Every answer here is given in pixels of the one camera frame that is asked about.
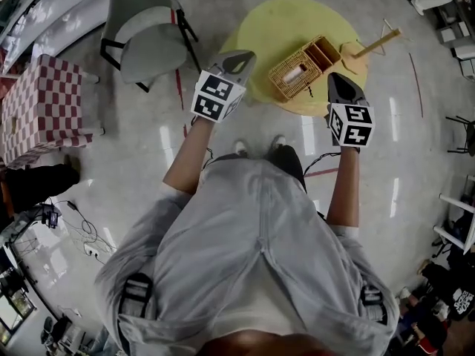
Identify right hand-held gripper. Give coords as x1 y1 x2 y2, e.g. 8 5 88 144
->
326 71 376 150

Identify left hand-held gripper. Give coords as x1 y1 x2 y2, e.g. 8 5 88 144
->
191 50 258 124

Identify woven wicker box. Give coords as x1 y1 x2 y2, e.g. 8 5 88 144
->
267 35 342 102

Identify person's right forearm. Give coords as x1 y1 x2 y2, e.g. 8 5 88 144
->
325 145 361 228

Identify person's left forearm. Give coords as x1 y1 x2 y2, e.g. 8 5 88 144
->
162 116 217 195

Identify person's black trousers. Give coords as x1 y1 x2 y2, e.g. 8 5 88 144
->
263 145 307 191

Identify white tissue roll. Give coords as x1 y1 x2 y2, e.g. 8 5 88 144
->
284 65 308 85

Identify grey folding chair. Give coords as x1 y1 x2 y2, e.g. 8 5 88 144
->
99 0 202 94

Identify yellow round table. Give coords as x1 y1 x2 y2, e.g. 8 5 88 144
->
218 0 372 117

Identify black metal stool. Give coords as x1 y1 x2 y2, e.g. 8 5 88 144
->
445 114 475 156

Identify person's grey jacket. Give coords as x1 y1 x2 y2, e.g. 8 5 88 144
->
94 153 401 356

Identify red white checkered stool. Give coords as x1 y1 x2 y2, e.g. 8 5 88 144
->
0 53 101 170

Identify black bag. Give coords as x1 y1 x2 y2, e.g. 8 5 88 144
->
0 163 82 217

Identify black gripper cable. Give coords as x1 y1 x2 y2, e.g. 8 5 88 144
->
190 115 215 172
302 147 361 179

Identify wooden stick frame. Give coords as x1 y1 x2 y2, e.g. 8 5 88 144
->
351 19 404 59

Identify white table frame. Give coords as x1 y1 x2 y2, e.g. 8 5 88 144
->
432 174 475 256

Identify black harness strap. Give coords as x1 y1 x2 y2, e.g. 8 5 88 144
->
117 271 154 320
360 283 389 326

